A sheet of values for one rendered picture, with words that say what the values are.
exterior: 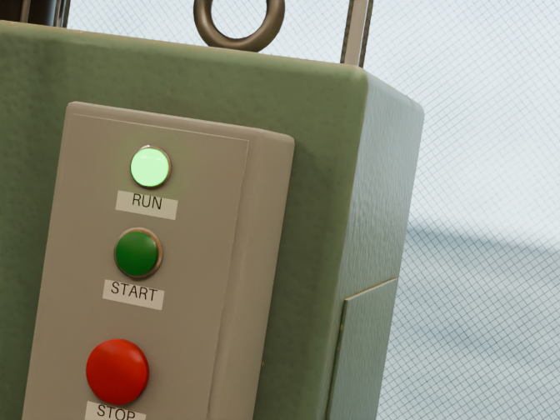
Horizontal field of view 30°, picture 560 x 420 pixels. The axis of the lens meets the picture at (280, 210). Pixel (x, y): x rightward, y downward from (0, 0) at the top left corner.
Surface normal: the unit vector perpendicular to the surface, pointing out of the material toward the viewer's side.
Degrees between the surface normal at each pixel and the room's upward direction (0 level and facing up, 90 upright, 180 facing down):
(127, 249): 88
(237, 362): 90
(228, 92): 90
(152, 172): 92
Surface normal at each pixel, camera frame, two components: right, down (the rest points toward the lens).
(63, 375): -0.27, 0.01
